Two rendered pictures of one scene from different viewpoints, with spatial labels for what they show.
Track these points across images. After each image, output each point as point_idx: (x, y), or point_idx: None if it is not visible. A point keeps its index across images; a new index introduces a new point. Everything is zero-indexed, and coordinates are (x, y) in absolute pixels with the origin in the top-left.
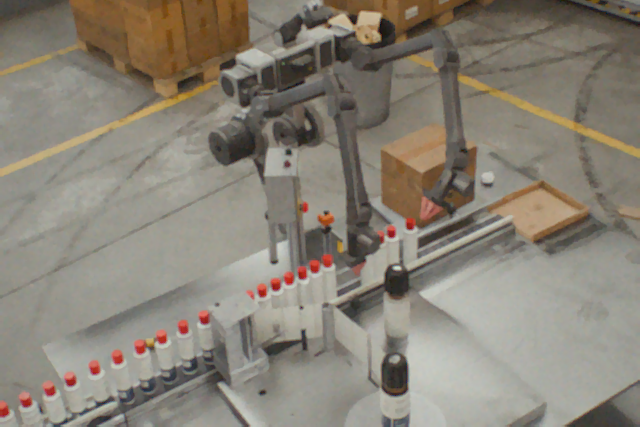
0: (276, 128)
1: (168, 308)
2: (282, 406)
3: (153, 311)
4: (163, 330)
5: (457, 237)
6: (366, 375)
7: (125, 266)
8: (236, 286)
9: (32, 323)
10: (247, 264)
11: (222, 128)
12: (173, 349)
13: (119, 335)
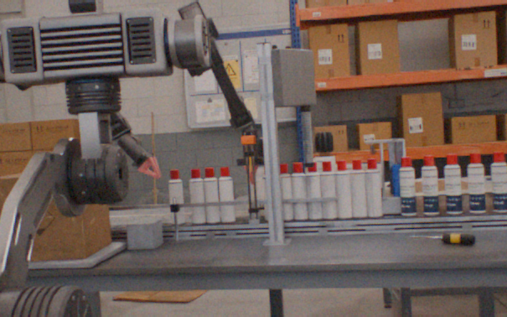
0: (117, 165)
1: (414, 254)
2: None
3: (433, 255)
4: (447, 154)
5: (115, 227)
6: None
7: None
8: (323, 253)
9: None
10: (287, 261)
11: (46, 292)
12: (434, 239)
13: (488, 251)
